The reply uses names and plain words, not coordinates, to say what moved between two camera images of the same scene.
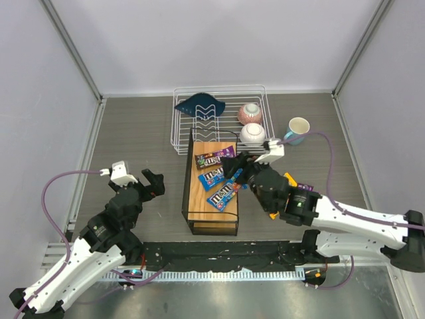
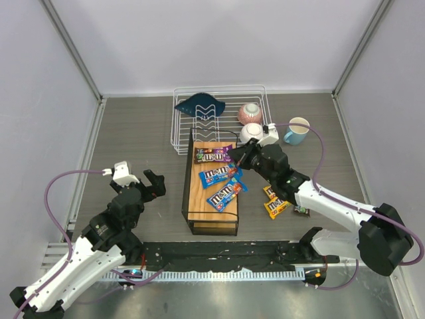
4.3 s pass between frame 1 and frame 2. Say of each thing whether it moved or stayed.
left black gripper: stayed
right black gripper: moved
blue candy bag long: stayed
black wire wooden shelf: stayed
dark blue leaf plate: stayed
